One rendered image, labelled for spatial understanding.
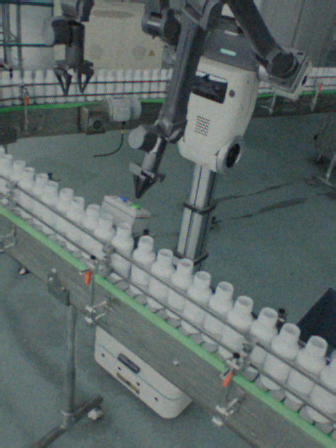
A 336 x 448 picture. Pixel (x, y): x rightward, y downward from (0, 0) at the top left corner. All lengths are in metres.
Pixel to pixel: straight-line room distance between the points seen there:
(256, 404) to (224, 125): 0.93
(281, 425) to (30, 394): 1.42
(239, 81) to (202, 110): 0.17
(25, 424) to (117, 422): 0.40
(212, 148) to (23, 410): 1.41
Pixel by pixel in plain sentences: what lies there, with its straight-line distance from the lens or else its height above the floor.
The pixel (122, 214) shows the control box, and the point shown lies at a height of 1.10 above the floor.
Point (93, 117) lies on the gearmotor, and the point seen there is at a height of 0.96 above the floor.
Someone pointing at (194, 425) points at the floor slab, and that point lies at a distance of 2.25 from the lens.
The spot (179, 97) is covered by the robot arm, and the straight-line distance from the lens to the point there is 1.28.
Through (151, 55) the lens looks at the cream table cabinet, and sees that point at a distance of 5.52.
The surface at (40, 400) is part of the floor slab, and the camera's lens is 2.28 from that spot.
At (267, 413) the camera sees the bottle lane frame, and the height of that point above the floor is 0.96.
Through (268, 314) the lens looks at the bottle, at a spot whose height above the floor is 1.15.
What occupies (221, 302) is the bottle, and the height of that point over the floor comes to 1.13.
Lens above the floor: 1.82
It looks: 31 degrees down
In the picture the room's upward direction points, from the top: 9 degrees clockwise
